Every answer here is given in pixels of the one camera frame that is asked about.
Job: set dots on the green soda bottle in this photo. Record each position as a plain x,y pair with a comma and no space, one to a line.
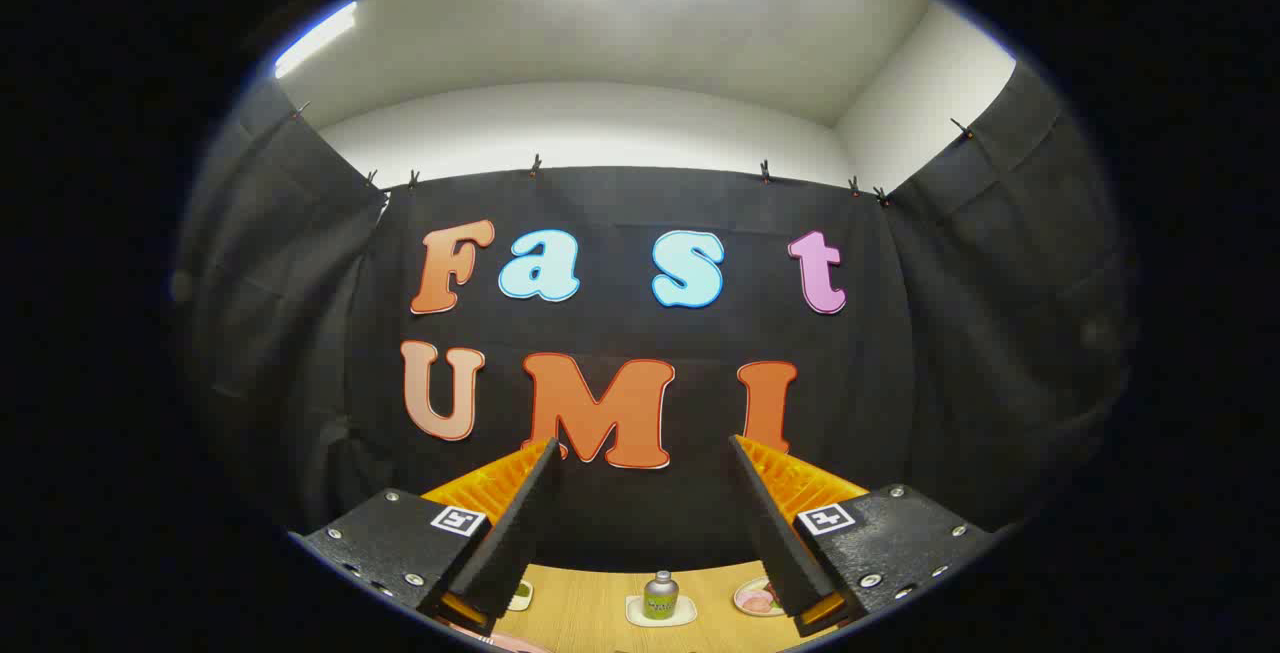
661,597

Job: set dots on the white divided snack tray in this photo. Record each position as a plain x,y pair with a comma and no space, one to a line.
521,595

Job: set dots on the white oval plate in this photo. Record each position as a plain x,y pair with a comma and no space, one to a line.
745,597

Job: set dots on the pink round plate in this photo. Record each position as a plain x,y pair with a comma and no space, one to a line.
505,645

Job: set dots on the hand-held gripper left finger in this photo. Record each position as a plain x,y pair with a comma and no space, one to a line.
520,523

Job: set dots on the row of black cloth clips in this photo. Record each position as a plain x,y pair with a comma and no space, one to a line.
536,167

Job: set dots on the white square coaster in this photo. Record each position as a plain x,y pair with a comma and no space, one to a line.
636,615

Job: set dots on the pink ham slices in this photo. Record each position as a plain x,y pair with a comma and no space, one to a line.
757,602

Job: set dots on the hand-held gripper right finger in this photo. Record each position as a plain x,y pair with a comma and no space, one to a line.
775,523

